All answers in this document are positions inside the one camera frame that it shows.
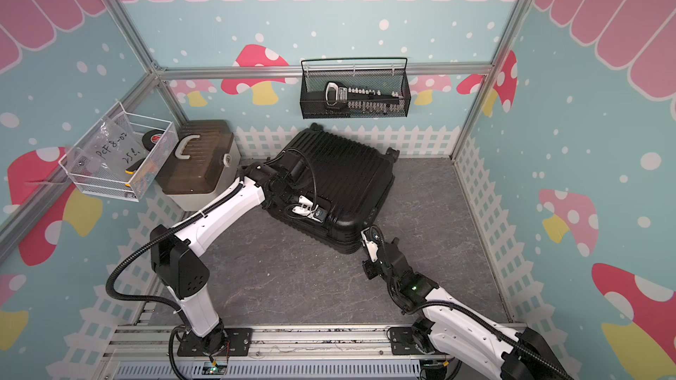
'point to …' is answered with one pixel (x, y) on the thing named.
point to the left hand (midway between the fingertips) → (299, 207)
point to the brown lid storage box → (209, 162)
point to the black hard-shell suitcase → (349, 178)
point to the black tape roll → (150, 138)
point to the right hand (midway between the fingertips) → (365, 248)
